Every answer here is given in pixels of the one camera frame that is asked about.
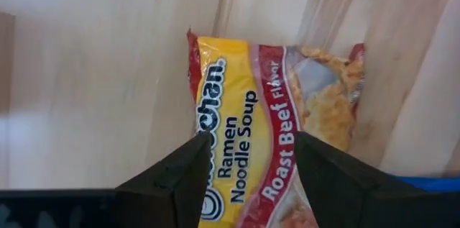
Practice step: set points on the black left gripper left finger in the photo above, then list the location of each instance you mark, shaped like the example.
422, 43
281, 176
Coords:
161, 199

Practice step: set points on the red Maruchan roast beef packet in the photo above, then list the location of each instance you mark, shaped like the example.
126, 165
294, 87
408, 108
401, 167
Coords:
233, 95

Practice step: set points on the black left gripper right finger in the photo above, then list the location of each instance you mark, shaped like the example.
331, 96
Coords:
341, 199

